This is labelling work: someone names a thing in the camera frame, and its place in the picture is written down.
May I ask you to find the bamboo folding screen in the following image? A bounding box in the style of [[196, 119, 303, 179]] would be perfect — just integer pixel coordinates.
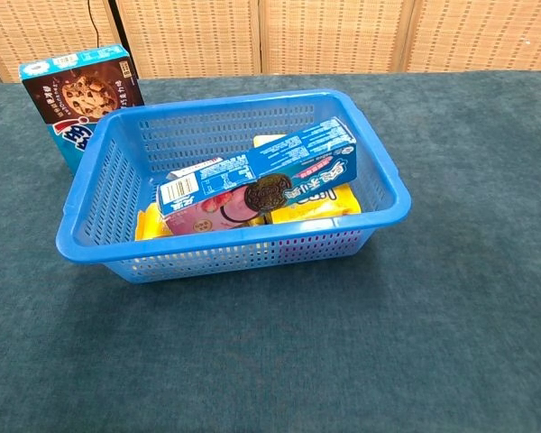
[[0, 0, 541, 85]]

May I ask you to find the chocolate chip cookie box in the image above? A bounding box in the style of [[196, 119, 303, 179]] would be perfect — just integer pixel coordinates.
[[18, 43, 145, 176]]

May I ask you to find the dark teal table mat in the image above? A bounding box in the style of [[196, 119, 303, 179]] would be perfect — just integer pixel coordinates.
[[0, 70, 541, 433]]

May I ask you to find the large yellow Lipo biscuit pack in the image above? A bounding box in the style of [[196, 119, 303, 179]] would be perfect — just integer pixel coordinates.
[[251, 133, 362, 226]]

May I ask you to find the long blue Oreo box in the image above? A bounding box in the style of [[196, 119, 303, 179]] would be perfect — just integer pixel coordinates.
[[156, 115, 359, 236]]

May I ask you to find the blue plastic basket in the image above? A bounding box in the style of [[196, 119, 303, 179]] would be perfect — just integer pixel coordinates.
[[55, 88, 412, 284]]

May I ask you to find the small yellow cracker pack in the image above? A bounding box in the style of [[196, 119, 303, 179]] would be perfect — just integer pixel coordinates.
[[133, 201, 176, 243]]

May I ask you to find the thin black cable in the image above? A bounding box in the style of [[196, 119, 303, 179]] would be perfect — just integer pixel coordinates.
[[87, 0, 102, 49]]

